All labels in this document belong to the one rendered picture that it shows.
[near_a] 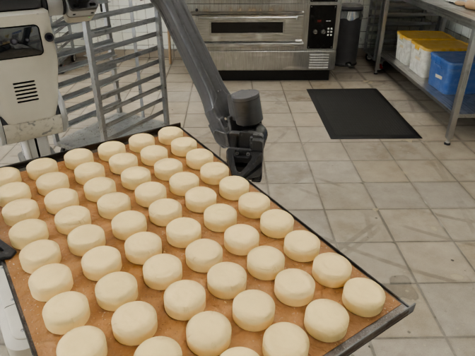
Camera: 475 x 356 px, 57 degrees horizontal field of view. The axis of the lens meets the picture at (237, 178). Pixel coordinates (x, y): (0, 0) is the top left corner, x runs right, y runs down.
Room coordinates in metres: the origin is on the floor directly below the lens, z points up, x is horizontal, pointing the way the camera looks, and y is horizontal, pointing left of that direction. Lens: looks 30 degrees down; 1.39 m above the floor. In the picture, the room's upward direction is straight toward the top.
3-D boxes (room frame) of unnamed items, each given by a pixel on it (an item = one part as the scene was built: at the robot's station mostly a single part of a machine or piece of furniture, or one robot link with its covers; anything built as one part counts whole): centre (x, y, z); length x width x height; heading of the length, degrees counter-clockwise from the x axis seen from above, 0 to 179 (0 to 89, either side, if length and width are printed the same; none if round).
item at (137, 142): (0.79, 0.19, 1.02); 0.05 x 0.05 x 0.02
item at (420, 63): (4.01, -1.83, 0.36); 0.47 x 0.38 x 0.26; 91
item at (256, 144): (0.72, -0.01, 1.01); 0.09 x 0.07 x 0.07; 169
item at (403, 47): (4.41, -1.82, 0.36); 0.47 x 0.39 x 0.26; 89
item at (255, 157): (0.72, -0.01, 0.99); 0.09 x 0.07 x 0.07; 169
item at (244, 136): (0.79, -0.02, 1.00); 0.07 x 0.07 x 0.10; 79
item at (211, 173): (0.68, 0.04, 1.01); 0.05 x 0.05 x 0.02
